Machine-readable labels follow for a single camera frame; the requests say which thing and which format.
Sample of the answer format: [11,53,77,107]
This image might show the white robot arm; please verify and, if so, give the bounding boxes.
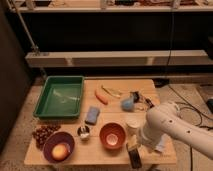
[125,101,213,160]

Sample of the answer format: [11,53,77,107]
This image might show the yellow-green peeler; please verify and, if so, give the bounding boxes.
[101,85,122,98]

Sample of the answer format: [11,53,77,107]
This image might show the blue sponge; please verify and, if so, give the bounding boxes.
[85,106,100,125]

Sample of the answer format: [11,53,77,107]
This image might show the bunch of dark grapes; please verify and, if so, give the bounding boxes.
[32,125,61,149]

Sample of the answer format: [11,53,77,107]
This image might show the black handled knife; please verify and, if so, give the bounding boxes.
[142,95,154,108]

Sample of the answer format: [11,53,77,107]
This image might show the yellow round fruit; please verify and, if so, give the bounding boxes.
[52,144,68,161]

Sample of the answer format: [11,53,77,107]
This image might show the green plastic tray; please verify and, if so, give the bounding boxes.
[33,76,84,119]

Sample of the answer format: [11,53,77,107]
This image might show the light blue cloth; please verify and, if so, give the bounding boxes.
[155,135,166,153]

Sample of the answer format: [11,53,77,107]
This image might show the upper white shelf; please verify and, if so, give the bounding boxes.
[5,0,213,13]

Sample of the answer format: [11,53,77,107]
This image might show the orange bowl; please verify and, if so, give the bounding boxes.
[99,123,126,150]

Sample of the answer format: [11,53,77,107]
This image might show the white shelf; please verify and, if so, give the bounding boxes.
[5,0,213,13]
[26,50,213,68]

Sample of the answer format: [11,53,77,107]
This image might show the black floor cables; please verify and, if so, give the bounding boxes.
[167,84,213,171]

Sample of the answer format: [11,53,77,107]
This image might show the lower white shelf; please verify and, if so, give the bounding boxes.
[26,50,213,68]

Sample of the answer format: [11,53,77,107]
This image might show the small metal cup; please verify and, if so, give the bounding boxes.
[77,126,90,140]

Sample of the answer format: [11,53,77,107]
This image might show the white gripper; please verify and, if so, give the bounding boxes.
[127,128,156,152]

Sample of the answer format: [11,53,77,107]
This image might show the wooden table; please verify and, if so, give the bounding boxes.
[24,79,177,166]

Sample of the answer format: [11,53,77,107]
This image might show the purple bowl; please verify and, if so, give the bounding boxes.
[43,132,75,163]

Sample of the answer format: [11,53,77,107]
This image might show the orange carrot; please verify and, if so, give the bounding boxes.
[95,90,108,105]

